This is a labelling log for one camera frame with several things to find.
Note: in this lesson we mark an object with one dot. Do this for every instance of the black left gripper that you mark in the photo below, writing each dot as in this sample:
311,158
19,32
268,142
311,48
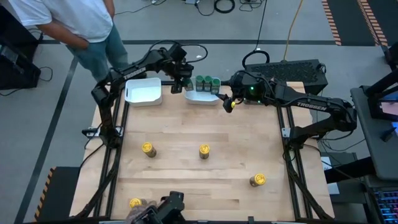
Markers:
177,71

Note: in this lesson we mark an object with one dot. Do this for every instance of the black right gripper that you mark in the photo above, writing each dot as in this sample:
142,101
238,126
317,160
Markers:
227,107

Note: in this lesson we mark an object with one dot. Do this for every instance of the green-lid spice jar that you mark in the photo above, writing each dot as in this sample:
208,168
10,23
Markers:
207,84
199,84
188,85
215,86

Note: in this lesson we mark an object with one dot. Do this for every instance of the yellow-lid spice jar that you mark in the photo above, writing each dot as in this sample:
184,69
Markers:
257,180
135,203
204,151
148,150

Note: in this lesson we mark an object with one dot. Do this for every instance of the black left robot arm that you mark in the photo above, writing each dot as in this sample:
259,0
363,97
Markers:
133,74

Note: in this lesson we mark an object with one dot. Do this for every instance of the person's forearm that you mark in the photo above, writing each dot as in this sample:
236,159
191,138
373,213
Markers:
59,35
109,7

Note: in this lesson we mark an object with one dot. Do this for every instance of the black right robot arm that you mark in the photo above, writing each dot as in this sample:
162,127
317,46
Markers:
311,105

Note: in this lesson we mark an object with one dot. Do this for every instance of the small yellow gripper marker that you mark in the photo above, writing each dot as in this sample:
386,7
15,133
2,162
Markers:
233,105

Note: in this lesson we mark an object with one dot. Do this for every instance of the white plastic bin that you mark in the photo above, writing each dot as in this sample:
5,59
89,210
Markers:
200,99
144,93

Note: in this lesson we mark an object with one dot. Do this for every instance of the small black connector box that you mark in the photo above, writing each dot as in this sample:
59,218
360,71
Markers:
90,132

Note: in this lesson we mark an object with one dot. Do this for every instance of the person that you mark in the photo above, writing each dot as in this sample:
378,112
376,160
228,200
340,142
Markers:
68,18

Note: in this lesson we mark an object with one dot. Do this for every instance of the black floor mat orange stripes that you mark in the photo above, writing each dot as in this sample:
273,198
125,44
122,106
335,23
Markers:
348,18
62,193

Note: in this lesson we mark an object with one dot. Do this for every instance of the person's hand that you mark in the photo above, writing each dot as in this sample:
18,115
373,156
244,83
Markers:
132,214

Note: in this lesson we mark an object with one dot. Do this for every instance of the black computer monitor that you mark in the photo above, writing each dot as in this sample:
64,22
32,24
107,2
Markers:
373,93

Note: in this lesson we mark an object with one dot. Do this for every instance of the grey side desk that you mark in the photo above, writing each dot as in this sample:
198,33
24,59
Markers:
379,155

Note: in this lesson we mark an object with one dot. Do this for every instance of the black equipment case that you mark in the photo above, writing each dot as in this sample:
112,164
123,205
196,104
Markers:
18,71

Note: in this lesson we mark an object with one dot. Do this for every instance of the backlit keyboard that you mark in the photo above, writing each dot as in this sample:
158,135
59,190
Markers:
387,205

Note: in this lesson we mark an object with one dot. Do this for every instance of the black aluminium rig frame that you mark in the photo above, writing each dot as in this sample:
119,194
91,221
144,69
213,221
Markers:
166,83

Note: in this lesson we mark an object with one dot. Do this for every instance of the white metal bracket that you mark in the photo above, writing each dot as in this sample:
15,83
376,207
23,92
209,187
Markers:
286,132

